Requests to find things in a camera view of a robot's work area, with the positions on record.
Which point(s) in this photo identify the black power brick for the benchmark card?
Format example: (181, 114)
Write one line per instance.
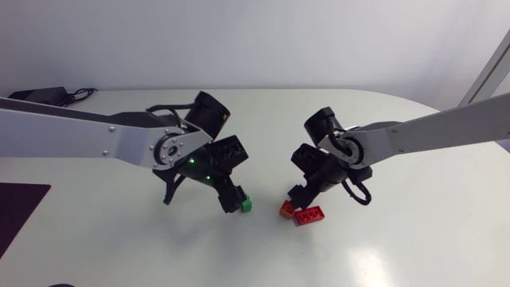
(39, 95)

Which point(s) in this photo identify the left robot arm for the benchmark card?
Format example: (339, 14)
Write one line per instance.
(60, 135)

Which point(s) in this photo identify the dark mat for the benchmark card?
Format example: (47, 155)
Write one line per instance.
(16, 211)

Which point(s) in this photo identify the red toy brick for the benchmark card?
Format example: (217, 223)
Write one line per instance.
(309, 215)

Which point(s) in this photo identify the orange toy brick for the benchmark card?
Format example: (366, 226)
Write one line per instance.
(286, 210)

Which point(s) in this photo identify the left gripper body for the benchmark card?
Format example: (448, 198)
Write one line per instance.
(203, 171)

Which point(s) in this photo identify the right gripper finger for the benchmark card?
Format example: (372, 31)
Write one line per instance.
(302, 196)

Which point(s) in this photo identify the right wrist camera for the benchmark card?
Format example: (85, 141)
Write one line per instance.
(306, 157)

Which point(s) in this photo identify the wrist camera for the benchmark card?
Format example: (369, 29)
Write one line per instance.
(229, 153)
(306, 157)

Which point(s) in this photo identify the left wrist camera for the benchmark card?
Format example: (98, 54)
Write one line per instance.
(229, 153)

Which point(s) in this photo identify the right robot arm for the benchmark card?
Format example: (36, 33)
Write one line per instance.
(438, 127)

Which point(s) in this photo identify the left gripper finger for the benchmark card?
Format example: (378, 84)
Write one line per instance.
(171, 185)
(230, 197)

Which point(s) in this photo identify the green toy brick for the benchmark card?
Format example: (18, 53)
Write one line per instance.
(246, 204)

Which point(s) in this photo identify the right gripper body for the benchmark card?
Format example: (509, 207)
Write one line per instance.
(328, 177)

